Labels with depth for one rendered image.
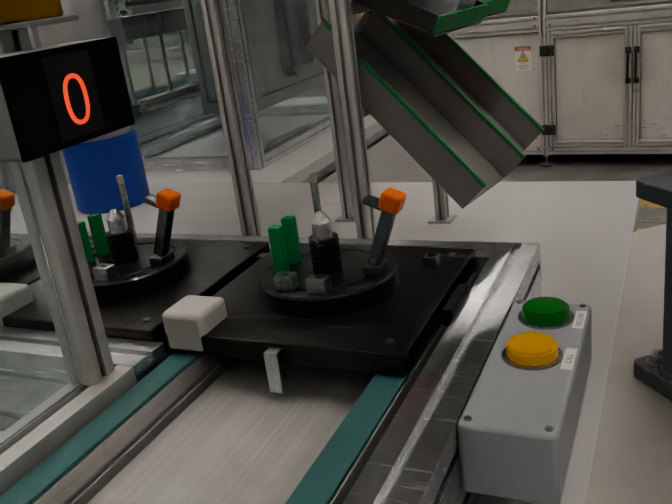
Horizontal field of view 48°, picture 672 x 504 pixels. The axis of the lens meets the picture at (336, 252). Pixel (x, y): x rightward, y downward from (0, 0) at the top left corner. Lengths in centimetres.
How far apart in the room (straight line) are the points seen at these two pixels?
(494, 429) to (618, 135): 425
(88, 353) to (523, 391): 36
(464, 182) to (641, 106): 383
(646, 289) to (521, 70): 385
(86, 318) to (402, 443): 29
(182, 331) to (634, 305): 53
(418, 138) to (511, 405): 43
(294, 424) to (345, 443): 10
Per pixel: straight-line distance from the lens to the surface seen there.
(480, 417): 55
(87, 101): 61
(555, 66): 473
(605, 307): 94
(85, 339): 67
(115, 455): 66
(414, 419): 55
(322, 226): 72
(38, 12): 59
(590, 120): 474
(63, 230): 66
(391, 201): 69
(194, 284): 83
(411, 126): 90
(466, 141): 101
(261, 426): 65
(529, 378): 60
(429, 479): 50
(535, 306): 68
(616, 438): 71
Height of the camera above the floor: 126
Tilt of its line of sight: 20 degrees down
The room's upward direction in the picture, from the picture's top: 8 degrees counter-clockwise
